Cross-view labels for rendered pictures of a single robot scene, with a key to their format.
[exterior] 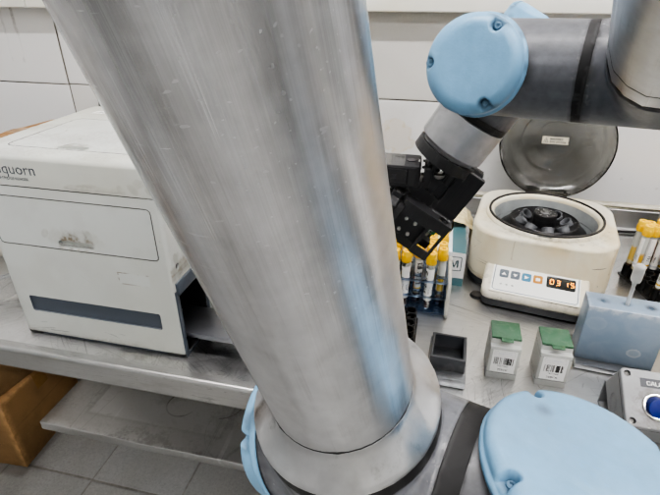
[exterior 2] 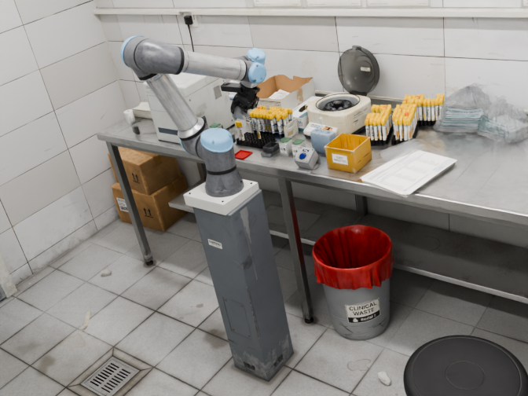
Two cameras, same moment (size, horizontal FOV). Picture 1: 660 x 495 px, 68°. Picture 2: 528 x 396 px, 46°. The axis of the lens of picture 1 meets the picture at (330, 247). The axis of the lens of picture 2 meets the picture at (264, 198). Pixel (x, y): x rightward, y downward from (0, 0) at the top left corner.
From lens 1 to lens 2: 2.19 m
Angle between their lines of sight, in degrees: 26
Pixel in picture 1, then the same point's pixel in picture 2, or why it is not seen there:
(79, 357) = (170, 147)
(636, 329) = (323, 139)
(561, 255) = (327, 118)
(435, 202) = (247, 97)
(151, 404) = not seen: hidden behind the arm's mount
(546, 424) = (214, 130)
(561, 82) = not seen: hidden behind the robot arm
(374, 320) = (177, 108)
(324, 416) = (177, 122)
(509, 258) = (314, 119)
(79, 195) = not seen: hidden behind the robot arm
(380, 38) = (295, 24)
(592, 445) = (218, 133)
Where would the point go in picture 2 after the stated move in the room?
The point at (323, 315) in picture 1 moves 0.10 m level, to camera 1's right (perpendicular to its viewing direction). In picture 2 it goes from (170, 107) to (193, 107)
